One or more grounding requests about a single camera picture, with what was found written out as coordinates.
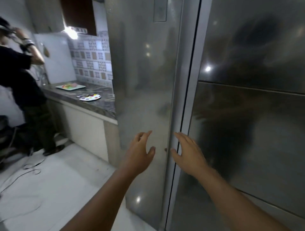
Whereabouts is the person's left forearm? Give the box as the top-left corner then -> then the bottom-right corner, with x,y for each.
60,164 -> 136,231

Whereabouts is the person's right hand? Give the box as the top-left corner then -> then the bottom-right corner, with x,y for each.
170,132 -> 210,179

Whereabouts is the dark wooden wall cabinet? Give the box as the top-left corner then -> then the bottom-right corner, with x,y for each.
60,0 -> 98,36

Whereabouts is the stainless steel refrigerator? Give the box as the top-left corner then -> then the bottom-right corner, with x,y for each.
104,0 -> 305,231

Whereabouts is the person's left hand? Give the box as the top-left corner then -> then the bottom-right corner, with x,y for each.
119,130 -> 156,176

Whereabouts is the white light fixture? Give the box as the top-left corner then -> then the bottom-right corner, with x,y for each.
62,26 -> 88,40

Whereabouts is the black cable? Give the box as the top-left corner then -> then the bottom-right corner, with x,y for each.
0,158 -> 46,215

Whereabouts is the round paint palette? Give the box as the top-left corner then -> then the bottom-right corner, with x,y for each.
76,94 -> 102,101

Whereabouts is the white rectangular plate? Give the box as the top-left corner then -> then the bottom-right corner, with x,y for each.
55,82 -> 86,91

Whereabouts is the person's right forearm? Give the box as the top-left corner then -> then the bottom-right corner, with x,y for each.
193,167 -> 291,231

